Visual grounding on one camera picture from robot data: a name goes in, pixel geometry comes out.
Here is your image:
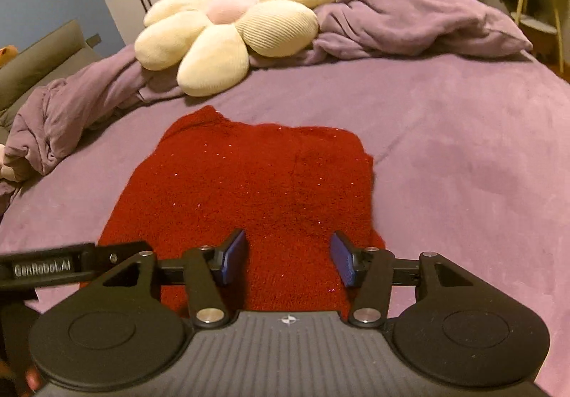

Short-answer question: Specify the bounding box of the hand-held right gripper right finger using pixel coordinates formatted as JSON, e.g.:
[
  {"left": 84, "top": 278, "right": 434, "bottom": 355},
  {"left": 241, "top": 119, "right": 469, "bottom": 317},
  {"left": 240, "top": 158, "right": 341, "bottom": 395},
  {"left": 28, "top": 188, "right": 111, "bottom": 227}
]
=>
[{"left": 330, "top": 231, "right": 473, "bottom": 329}]

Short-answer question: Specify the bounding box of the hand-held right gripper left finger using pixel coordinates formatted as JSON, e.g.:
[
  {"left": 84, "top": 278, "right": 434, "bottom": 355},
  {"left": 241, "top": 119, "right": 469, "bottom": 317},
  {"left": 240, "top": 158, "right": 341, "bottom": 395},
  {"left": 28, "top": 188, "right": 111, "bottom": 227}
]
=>
[{"left": 95, "top": 229, "right": 248, "bottom": 329}]

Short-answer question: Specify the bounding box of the red knit sweater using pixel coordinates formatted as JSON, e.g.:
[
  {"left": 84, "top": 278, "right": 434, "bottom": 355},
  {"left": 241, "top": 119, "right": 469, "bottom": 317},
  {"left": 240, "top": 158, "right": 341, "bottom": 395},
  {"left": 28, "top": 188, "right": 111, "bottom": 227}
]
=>
[{"left": 80, "top": 105, "right": 386, "bottom": 321}]

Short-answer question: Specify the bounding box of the orange plush toy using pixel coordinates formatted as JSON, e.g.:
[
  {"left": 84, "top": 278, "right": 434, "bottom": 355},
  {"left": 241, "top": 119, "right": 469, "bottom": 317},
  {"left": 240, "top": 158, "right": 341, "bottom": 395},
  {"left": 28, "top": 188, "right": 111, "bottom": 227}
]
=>
[{"left": 0, "top": 45, "right": 19, "bottom": 69}]

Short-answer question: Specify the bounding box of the cream flower-shaped pillow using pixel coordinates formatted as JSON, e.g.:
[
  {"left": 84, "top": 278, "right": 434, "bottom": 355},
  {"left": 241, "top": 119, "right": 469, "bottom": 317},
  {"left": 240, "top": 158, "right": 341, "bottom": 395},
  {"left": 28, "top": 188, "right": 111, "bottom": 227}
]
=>
[{"left": 134, "top": 0, "right": 340, "bottom": 98}]

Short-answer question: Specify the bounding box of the crumpled purple blanket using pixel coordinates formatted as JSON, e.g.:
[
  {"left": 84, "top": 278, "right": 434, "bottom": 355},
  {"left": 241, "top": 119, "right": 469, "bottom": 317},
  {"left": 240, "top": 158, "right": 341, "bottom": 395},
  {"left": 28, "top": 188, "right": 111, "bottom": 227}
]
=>
[{"left": 0, "top": 0, "right": 534, "bottom": 222}]

